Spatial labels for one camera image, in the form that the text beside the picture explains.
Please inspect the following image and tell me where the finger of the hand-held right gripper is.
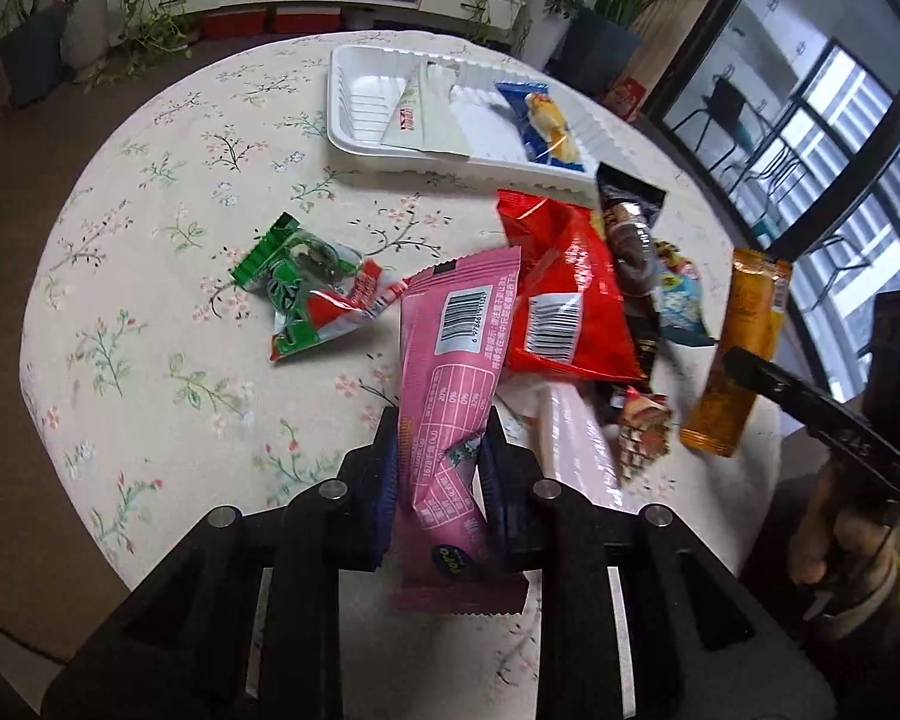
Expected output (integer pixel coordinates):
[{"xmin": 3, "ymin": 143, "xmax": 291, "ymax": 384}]
[{"xmin": 722, "ymin": 345, "xmax": 900, "ymax": 511}]

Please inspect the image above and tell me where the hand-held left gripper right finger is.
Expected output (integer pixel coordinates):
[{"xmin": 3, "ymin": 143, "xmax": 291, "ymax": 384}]
[{"xmin": 474, "ymin": 406, "xmax": 841, "ymax": 720}]

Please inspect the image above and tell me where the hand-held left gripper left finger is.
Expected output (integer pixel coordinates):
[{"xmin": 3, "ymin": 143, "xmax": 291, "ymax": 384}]
[{"xmin": 41, "ymin": 405, "xmax": 402, "ymax": 720}]

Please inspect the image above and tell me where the long orange snack packet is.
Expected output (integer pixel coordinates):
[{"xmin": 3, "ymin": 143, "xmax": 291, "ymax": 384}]
[{"xmin": 680, "ymin": 247, "xmax": 794, "ymax": 458}]

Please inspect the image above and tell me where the bright pink snack packet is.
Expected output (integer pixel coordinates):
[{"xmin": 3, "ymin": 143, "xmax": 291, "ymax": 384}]
[{"xmin": 391, "ymin": 246, "xmax": 530, "ymax": 614}]

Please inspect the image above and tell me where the green seaweed snack packet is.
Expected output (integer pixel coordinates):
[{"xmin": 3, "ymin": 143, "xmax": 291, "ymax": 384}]
[{"xmin": 230, "ymin": 213, "xmax": 412, "ymax": 365}]

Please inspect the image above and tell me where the white plastic tray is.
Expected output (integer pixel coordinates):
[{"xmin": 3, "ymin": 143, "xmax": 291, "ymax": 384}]
[{"xmin": 326, "ymin": 43, "xmax": 607, "ymax": 182}]

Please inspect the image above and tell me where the person's right forearm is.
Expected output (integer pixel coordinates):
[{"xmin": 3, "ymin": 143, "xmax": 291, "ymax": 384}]
[{"xmin": 802, "ymin": 555, "xmax": 900, "ymax": 691}]

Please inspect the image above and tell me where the person's right hand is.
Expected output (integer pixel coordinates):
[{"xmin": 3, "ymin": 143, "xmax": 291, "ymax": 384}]
[{"xmin": 786, "ymin": 457, "xmax": 900, "ymax": 608}]

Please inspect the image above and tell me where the pale pink snack packet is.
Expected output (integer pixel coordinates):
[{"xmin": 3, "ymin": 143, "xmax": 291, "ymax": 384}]
[{"xmin": 495, "ymin": 379, "xmax": 623, "ymax": 511}]

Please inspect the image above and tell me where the light blue snack packet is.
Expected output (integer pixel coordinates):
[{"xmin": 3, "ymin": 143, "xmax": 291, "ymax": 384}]
[{"xmin": 652, "ymin": 240, "xmax": 717, "ymax": 350}]

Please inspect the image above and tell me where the small red white packet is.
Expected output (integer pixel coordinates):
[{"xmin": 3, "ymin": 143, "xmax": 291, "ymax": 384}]
[{"xmin": 607, "ymin": 386, "xmax": 672, "ymax": 485}]

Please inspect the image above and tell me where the red snack bag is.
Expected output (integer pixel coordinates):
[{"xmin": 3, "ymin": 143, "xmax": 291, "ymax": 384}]
[{"xmin": 495, "ymin": 190, "xmax": 646, "ymax": 383}]

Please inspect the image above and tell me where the dark brown chocolate packet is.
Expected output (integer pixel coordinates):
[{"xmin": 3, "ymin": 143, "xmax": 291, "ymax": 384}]
[{"xmin": 596, "ymin": 162, "xmax": 668, "ymax": 380}]

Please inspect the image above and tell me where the black chair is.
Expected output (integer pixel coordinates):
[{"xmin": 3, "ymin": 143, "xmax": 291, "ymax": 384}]
[{"xmin": 675, "ymin": 79, "xmax": 767, "ymax": 175}]

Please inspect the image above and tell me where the red paper box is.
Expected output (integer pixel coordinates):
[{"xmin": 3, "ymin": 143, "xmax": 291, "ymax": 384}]
[{"xmin": 604, "ymin": 75, "xmax": 650, "ymax": 122}]

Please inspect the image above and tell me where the blue packet with yellow snack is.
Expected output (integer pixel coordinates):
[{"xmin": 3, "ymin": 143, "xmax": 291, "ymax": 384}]
[{"xmin": 495, "ymin": 81, "xmax": 586, "ymax": 173}]

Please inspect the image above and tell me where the white flat packet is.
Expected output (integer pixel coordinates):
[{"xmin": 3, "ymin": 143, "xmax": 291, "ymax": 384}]
[{"xmin": 380, "ymin": 62, "xmax": 472, "ymax": 160}]

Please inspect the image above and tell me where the tall plant dark square pot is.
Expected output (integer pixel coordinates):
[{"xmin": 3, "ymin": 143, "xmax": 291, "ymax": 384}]
[{"xmin": 559, "ymin": 0, "xmax": 728, "ymax": 95}]

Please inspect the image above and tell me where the small-leaf potted plant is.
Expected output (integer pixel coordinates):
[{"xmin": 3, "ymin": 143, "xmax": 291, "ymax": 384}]
[{"xmin": 523, "ymin": 0, "xmax": 593, "ymax": 70}]

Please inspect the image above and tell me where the red storage box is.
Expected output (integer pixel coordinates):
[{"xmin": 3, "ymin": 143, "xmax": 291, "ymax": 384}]
[
  {"xmin": 274, "ymin": 6, "xmax": 342, "ymax": 35},
  {"xmin": 201, "ymin": 6, "xmax": 267, "ymax": 40}
]

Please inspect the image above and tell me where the trailing plant white pot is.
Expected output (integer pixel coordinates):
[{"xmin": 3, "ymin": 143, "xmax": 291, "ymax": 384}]
[{"xmin": 61, "ymin": 0, "xmax": 200, "ymax": 91}]

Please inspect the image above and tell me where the potted plant dark blue pot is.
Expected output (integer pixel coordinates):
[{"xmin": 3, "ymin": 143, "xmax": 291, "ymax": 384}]
[{"xmin": 0, "ymin": 0, "xmax": 70, "ymax": 107}]

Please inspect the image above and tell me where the black window frame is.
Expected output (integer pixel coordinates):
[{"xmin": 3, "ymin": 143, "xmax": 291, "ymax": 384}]
[{"xmin": 641, "ymin": 0, "xmax": 900, "ymax": 428}]

